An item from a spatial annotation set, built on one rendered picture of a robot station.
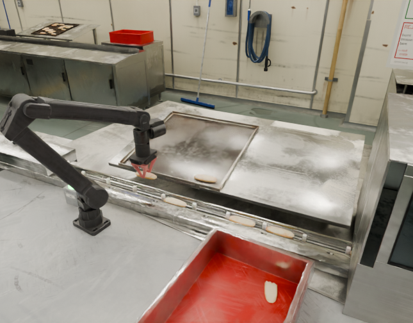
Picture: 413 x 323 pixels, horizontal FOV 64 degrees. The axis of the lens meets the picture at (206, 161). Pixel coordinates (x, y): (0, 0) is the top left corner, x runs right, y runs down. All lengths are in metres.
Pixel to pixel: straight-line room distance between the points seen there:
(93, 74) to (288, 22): 2.53
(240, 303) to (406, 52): 1.31
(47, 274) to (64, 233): 0.19
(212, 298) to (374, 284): 0.43
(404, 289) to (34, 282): 1.02
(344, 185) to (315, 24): 3.48
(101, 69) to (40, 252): 3.08
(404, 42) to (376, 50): 2.61
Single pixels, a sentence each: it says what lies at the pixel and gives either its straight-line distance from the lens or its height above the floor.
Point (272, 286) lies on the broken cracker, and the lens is 1.07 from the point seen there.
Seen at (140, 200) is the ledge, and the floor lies 0.86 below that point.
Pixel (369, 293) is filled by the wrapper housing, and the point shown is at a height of 0.93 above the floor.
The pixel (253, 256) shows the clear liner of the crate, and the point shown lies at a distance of 1.08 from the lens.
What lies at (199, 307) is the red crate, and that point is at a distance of 1.01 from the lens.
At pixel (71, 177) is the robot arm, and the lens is 1.18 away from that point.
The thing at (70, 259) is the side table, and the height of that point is 0.82.
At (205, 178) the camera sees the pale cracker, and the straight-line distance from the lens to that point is 1.38.
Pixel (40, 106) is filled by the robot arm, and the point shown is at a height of 1.32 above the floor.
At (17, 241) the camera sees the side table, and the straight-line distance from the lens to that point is 1.37.
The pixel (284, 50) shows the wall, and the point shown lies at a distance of 4.81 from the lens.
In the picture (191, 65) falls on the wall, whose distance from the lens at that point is 5.36.
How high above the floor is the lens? 1.62
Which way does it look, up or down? 29 degrees down
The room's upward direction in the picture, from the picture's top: straight up
